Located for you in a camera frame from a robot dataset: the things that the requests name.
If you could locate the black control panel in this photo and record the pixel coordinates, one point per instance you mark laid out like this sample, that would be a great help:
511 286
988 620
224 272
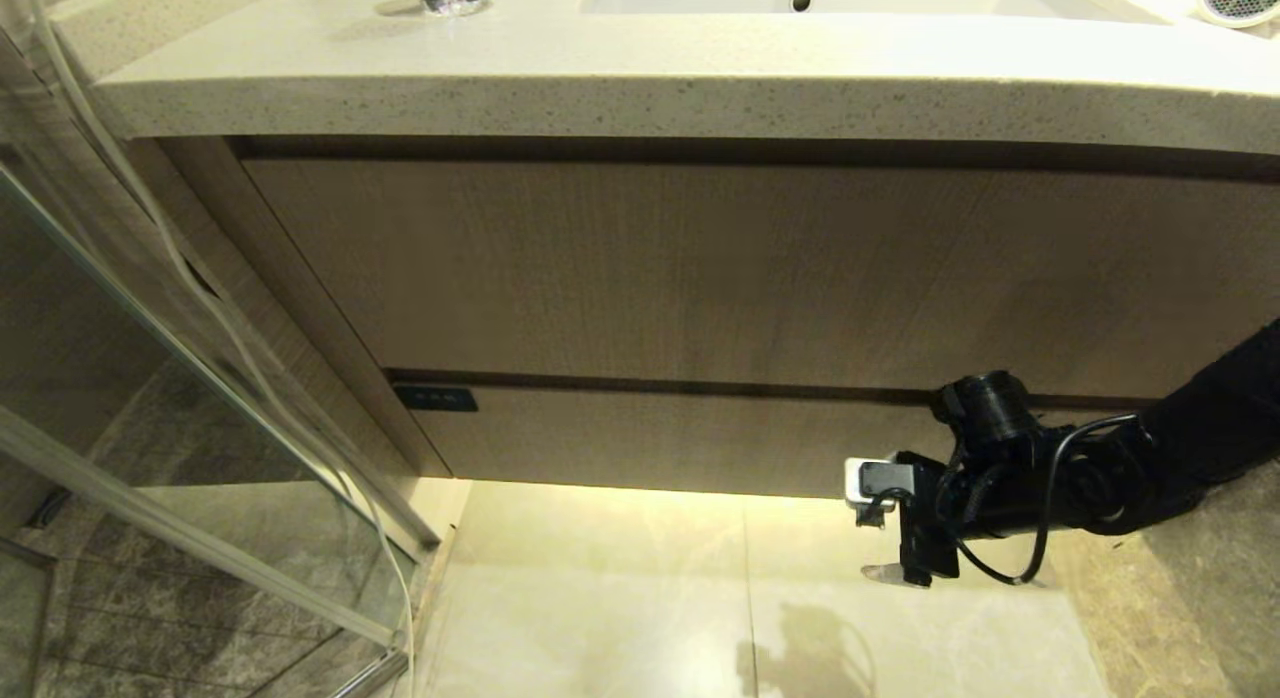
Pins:
436 398

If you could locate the short wooden drawer front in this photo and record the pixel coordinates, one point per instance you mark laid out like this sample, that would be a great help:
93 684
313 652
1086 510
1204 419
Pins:
650 438

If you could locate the beige stone vanity counter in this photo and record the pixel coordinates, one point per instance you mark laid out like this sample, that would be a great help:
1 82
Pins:
600 73

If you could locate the glass shower door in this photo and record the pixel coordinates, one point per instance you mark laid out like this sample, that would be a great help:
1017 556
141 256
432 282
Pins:
120 398

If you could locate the tall wooden drawer front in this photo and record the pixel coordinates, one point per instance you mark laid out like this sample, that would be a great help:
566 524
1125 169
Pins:
700 278

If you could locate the wooden vanity cabinet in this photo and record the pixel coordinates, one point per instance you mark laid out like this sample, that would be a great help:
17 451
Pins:
300 308

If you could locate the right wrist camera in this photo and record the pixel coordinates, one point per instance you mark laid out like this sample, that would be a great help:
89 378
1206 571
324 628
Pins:
862 481

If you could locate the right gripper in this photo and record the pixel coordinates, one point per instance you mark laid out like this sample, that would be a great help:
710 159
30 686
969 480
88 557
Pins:
928 518

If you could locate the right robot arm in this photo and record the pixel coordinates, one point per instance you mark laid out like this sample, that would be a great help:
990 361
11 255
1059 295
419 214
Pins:
1210 418

